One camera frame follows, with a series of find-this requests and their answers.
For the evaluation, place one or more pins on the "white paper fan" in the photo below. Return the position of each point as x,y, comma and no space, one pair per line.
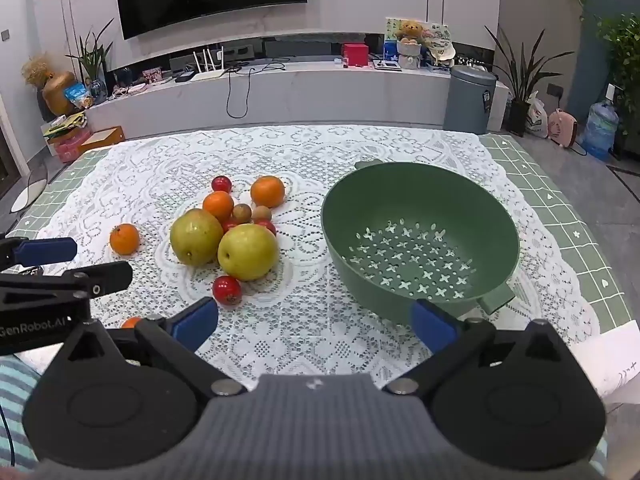
442,49

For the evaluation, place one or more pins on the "yellow cardboard box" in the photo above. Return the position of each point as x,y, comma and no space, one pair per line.
102,139

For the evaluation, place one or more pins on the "small red apple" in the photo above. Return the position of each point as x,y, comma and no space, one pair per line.
268,226
229,224
227,290

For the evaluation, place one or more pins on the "round white disc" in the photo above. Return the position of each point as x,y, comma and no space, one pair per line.
27,192

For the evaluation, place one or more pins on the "white paper sheet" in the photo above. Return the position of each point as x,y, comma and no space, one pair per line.
612,360

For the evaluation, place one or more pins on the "white plastic bag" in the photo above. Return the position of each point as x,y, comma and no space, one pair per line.
537,117

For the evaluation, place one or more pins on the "pink box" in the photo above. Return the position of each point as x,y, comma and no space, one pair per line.
70,147

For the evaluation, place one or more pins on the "long-leaved potted plant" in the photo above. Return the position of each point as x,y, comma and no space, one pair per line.
520,110

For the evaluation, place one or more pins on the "leafy green pothos plant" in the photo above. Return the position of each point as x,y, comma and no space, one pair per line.
625,60

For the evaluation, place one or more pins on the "teal striped cloth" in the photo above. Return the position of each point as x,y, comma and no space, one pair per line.
15,410

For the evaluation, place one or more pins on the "yellow-green packets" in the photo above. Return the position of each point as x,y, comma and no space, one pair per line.
65,125

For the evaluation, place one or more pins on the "blue water jug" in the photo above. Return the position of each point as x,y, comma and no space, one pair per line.
600,132

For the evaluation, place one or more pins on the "orange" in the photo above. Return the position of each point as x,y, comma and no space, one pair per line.
218,205
267,191
131,322
124,238

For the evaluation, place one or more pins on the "pink photo card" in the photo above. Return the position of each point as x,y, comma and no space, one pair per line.
152,76

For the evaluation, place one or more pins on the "brown teddy bear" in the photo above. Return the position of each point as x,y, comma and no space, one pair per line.
410,31

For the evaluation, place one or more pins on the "black wall socket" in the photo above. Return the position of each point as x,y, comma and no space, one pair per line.
554,91

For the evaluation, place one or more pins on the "green landscape painting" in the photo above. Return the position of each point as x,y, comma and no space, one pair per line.
432,30

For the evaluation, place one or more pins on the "white router with antennas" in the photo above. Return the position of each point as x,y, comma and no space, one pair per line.
207,74

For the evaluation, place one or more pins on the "blue snack bag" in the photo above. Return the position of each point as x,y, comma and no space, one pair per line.
77,95

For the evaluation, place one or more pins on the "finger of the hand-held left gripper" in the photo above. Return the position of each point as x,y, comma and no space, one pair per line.
102,279
47,250

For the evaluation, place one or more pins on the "green checked tablecloth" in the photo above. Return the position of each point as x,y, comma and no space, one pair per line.
565,200

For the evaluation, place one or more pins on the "green plastic colander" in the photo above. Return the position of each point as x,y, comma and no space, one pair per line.
450,220

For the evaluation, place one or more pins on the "pink fan heater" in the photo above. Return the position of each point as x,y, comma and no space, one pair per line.
562,127

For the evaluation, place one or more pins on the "white kitchen scale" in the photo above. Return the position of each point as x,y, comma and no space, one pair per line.
387,64

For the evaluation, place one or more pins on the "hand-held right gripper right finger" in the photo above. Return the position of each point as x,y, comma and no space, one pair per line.
432,325

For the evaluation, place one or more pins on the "grey pedal trash can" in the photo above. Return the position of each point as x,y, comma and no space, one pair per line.
469,100

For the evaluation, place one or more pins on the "red cherry tomato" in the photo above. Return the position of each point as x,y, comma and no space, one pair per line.
221,183

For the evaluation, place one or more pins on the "white marble tv console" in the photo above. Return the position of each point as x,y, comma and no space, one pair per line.
320,90

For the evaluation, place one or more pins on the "gold vase with dried flowers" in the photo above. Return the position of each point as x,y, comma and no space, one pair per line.
57,92

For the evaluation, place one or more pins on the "white lace tablecloth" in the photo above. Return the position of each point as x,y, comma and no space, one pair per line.
310,160

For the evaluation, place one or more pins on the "blue carton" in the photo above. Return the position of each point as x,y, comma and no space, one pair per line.
390,52

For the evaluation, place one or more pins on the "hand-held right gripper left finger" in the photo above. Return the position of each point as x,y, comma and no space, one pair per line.
196,321

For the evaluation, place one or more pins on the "red box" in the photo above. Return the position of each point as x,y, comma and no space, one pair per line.
355,55

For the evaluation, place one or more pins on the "small brown kiwi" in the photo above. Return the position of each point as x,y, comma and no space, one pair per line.
242,212
261,213

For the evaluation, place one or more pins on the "yellow lemon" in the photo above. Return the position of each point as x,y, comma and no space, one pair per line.
247,252
196,237

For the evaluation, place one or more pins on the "grassy plant in glass vase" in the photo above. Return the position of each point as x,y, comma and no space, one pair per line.
92,60

